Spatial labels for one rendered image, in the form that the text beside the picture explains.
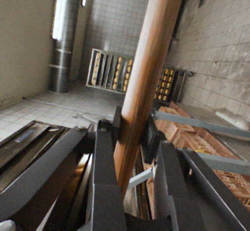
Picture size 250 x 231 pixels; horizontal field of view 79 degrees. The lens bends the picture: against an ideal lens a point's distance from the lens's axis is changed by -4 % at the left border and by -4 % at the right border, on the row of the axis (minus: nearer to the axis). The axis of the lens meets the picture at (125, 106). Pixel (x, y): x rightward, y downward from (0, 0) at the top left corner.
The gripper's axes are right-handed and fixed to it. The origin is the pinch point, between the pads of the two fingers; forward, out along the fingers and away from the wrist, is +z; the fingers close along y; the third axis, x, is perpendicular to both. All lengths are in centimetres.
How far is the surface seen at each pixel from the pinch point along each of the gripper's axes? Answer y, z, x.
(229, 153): 60, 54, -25
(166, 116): 31, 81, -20
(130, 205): 20, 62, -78
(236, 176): 56, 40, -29
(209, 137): 60, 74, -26
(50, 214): -21, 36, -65
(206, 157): 34, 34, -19
